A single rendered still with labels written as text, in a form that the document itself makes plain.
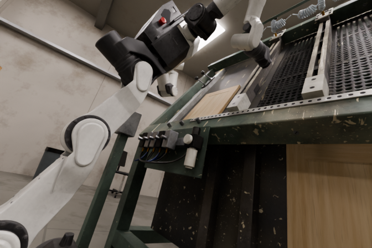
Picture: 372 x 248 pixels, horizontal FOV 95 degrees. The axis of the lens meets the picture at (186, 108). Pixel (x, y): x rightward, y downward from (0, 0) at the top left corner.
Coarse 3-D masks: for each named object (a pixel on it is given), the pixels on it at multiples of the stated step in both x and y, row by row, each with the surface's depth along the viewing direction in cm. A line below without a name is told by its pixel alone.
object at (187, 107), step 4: (224, 68) 181; (220, 72) 175; (224, 72) 180; (216, 76) 170; (220, 76) 174; (212, 80) 164; (216, 80) 168; (208, 84) 159; (212, 84) 163; (204, 88) 154; (208, 88) 158; (200, 92) 150; (204, 92) 153; (196, 96) 146; (200, 96) 149; (192, 100) 142; (196, 100) 144; (188, 104) 138; (192, 104) 141; (184, 108) 134; (188, 108) 137; (180, 112) 131; (184, 112) 133; (176, 116) 128; (180, 116) 130; (172, 120) 125; (176, 120) 127
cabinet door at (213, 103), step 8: (232, 88) 121; (208, 96) 135; (216, 96) 125; (224, 96) 117; (232, 96) 112; (200, 104) 129; (208, 104) 121; (216, 104) 112; (224, 104) 105; (192, 112) 123; (200, 112) 115; (208, 112) 108; (216, 112) 100
